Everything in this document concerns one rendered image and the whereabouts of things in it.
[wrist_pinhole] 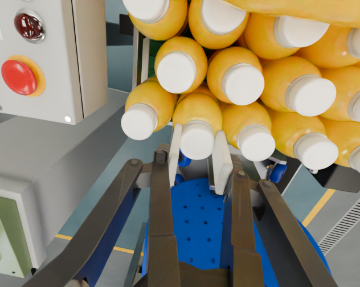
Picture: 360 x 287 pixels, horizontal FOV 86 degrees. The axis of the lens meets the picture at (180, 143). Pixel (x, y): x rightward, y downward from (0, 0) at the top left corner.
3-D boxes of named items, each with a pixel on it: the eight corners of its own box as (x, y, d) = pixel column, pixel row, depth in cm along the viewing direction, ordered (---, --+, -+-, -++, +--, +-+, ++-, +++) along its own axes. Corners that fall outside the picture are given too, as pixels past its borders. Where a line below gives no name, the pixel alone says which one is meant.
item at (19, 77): (13, 90, 22) (4, 93, 21) (4, 56, 20) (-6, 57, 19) (44, 95, 22) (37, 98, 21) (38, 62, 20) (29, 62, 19)
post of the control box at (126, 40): (164, 42, 117) (61, 42, 28) (165, 35, 115) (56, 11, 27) (171, 44, 117) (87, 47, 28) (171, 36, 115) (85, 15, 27)
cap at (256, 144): (244, 123, 23) (246, 130, 22) (275, 129, 23) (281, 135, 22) (234, 151, 25) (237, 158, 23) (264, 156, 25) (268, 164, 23)
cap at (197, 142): (220, 140, 22) (222, 148, 21) (193, 158, 24) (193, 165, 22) (200, 115, 21) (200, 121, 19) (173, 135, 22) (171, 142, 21)
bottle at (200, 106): (222, 99, 38) (240, 143, 22) (194, 120, 41) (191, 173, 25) (201, 71, 36) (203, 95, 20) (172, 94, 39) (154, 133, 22)
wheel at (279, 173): (266, 182, 40) (275, 188, 39) (274, 165, 38) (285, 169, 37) (273, 174, 43) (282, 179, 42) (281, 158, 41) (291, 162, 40)
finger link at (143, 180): (163, 193, 14) (123, 188, 14) (170, 157, 19) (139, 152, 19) (165, 177, 14) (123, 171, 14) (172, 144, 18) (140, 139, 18)
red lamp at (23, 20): (23, 37, 19) (13, 37, 18) (17, 11, 18) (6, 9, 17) (44, 41, 19) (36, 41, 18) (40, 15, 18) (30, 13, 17)
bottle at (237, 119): (219, 81, 39) (234, 109, 22) (253, 87, 39) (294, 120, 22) (211, 114, 42) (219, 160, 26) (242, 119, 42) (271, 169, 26)
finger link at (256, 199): (233, 188, 14) (275, 196, 13) (225, 152, 18) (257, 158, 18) (228, 204, 14) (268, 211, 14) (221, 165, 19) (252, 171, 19)
